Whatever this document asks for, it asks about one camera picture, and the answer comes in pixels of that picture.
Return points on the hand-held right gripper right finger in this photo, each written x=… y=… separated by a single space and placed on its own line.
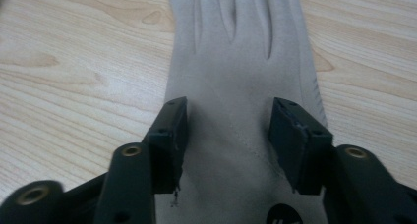
x=300 y=148

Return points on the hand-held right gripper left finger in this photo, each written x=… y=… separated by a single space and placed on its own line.
x=167 y=145

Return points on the beige glove with black button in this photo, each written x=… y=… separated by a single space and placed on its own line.
x=236 y=86

